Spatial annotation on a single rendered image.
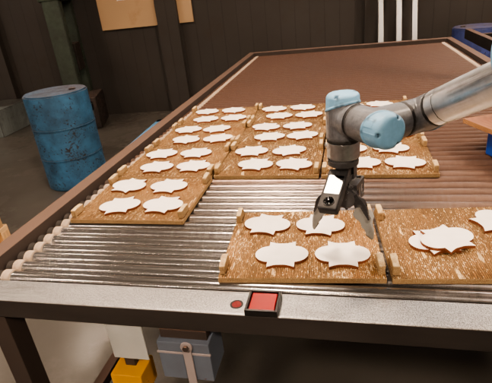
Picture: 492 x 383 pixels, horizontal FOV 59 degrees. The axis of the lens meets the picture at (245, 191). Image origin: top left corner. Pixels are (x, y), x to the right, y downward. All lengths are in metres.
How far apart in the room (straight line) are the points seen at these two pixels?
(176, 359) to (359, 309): 0.46
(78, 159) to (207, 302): 3.45
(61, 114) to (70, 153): 0.37
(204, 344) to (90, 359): 1.40
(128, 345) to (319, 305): 0.51
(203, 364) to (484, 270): 0.70
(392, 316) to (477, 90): 0.49
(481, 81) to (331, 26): 5.68
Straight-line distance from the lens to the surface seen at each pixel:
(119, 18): 7.04
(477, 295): 1.13
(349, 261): 1.14
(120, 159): 2.06
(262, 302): 1.04
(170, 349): 1.15
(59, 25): 6.45
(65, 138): 4.36
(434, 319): 1.04
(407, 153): 1.85
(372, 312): 1.04
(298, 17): 6.49
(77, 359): 2.49
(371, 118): 0.90
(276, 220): 1.33
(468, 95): 0.89
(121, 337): 1.23
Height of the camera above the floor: 1.58
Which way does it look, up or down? 25 degrees down
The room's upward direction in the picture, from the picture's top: 6 degrees counter-clockwise
